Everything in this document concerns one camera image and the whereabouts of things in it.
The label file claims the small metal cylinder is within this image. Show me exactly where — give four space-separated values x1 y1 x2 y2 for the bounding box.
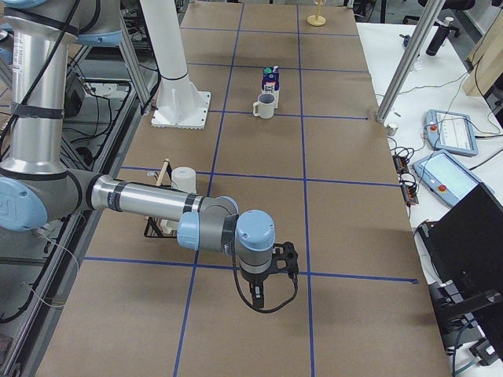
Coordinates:
386 123 398 137

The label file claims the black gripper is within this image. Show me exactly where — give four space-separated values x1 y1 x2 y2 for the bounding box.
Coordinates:
241 270 270 309

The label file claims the aluminium frame post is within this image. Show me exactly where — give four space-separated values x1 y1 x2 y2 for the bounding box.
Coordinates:
376 0 446 124

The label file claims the black cylinder bottle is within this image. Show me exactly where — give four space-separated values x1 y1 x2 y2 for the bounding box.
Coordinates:
425 16 453 56

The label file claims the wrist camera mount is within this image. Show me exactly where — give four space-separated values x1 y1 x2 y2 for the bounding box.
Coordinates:
271 241 299 280

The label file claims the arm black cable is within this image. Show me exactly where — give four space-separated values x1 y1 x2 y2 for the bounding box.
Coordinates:
231 251 299 314

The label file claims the blue teach pendant upright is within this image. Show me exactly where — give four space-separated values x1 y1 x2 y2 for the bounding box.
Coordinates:
424 109 479 156

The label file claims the white mug with handle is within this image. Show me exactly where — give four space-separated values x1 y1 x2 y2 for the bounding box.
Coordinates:
252 93 275 119

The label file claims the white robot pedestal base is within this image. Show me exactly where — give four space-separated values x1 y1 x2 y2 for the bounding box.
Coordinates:
141 0 211 130

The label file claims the blue white milk carton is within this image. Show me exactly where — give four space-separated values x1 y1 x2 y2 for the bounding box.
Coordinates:
261 65 280 109

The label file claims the blue teach pendant flat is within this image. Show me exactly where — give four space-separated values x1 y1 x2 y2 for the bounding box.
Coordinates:
413 149 482 207

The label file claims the black laptop monitor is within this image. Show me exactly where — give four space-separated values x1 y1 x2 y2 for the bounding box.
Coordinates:
419 183 502 354

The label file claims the black wire cup rack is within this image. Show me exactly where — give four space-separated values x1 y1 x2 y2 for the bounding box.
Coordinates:
144 158 178 238

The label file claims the black power strip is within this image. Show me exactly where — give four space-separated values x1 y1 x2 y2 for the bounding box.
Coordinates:
392 156 419 207

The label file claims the wooden cup tree stand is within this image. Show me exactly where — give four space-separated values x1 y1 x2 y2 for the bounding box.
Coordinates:
307 0 326 27

